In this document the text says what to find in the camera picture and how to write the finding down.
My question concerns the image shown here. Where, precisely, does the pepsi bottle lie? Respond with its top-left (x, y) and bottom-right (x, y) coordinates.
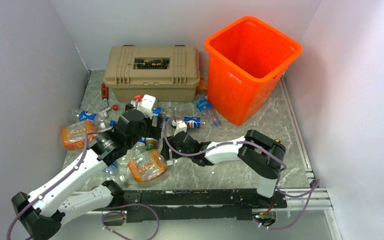
top-left (70, 109), bottom-right (116, 129)
top-left (152, 107), bottom-right (162, 116)
top-left (170, 116), bottom-right (212, 129)

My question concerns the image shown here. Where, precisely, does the large orange label bottle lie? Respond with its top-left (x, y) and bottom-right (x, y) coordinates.
top-left (127, 149), bottom-right (167, 183)

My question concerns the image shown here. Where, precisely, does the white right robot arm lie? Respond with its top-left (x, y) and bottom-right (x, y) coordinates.
top-left (160, 129), bottom-right (287, 208)

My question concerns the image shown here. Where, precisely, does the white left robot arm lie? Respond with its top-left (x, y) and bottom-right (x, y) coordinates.
top-left (6, 109), bottom-right (164, 240)

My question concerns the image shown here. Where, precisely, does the blue label bottle near bin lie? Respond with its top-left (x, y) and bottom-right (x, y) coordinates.
top-left (194, 94), bottom-right (222, 127)

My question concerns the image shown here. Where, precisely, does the orange plastic bin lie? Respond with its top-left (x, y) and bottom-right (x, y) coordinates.
top-left (204, 16), bottom-right (303, 126)

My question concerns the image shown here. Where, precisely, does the green cap brown bottle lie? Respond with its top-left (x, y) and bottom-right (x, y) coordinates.
top-left (145, 137), bottom-right (159, 151)

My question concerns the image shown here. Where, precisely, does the red label clear bottle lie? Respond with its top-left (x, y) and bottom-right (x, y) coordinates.
top-left (125, 95), bottom-right (142, 110)

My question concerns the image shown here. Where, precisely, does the red bottle cap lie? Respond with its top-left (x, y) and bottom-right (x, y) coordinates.
top-left (112, 104), bottom-right (119, 111)

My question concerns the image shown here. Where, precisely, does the orange bottle behind toolbox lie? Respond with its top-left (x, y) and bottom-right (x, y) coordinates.
top-left (195, 77), bottom-right (208, 97)

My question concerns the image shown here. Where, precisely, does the tan plastic toolbox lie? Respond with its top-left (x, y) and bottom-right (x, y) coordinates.
top-left (103, 45), bottom-right (201, 102)

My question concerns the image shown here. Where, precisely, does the blue label bottle front left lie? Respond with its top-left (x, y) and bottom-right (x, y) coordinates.
top-left (103, 162), bottom-right (127, 183)

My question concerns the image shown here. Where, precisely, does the black yellow screwdriver on toolbox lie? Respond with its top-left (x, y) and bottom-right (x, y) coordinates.
top-left (133, 59), bottom-right (163, 66)

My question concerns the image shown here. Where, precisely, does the crushed orange label bottle left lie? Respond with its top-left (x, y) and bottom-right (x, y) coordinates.
top-left (60, 120), bottom-right (98, 151)

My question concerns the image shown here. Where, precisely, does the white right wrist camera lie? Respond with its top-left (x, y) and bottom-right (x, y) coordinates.
top-left (171, 120), bottom-right (188, 136)

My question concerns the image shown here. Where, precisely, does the red handled tool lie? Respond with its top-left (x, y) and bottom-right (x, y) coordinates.
top-left (99, 83), bottom-right (111, 118)

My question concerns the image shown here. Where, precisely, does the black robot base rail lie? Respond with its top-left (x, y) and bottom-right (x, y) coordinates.
top-left (105, 188), bottom-right (287, 223)

